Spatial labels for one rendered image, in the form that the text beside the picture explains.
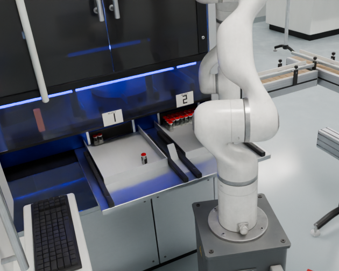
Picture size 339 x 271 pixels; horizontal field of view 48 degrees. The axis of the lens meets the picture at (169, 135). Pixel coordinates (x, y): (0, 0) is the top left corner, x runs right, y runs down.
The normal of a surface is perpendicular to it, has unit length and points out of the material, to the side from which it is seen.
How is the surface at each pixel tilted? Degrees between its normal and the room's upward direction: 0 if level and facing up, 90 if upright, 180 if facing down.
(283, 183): 0
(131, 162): 0
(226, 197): 90
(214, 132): 88
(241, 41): 60
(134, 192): 0
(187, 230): 90
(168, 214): 90
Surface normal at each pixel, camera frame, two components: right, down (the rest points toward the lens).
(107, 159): -0.08, -0.88
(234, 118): -0.11, -0.07
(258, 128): -0.07, 0.41
